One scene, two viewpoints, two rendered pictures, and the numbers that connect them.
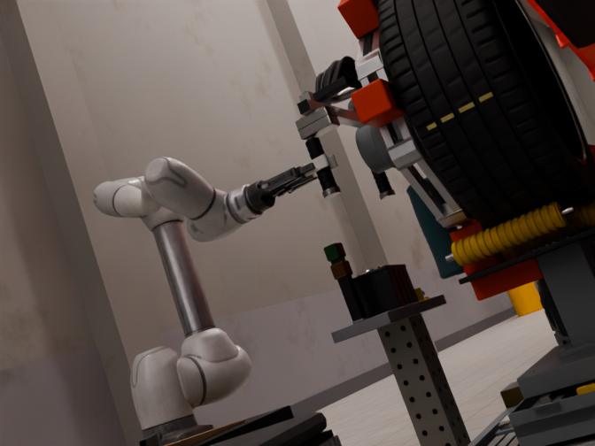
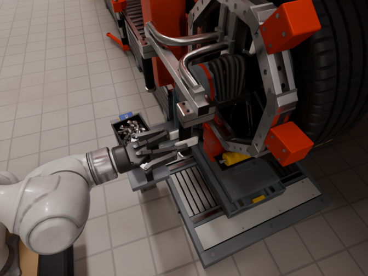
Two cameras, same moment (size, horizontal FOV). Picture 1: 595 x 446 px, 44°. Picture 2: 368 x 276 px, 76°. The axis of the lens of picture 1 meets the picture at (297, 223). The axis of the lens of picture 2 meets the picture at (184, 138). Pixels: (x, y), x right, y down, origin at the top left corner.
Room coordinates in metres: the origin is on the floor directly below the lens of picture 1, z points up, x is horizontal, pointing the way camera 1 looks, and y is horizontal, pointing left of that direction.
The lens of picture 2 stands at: (1.45, 0.23, 1.36)
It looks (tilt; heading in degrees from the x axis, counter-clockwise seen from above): 52 degrees down; 308
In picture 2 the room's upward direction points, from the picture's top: straight up
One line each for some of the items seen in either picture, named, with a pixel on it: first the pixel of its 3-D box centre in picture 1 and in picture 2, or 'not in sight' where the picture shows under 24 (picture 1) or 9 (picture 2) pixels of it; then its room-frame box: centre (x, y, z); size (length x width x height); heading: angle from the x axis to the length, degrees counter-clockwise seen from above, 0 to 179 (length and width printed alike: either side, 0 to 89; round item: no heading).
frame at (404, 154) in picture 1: (428, 120); (226, 78); (1.75, -0.39, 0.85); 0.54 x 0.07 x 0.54; 152
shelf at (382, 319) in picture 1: (392, 317); (137, 147); (2.05, -0.16, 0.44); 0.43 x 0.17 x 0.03; 152
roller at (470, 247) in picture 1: (507, 234); (249, 150); (1.59, -0.42, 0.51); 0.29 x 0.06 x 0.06; 62
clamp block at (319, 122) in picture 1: (317, 123); (195, 110); (1.69, -0.13, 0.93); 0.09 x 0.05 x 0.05; 62
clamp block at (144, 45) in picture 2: not in sight; (153, 46); (1.99, -0.29, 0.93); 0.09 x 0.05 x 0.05; 62
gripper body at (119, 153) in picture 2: (269, 191); (131, 155); (1.78, 0.04, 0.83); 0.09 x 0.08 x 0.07; 62
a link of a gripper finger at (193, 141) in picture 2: (315, 165); (186, 143); (1.69, -0.09, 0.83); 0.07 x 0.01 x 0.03; 61
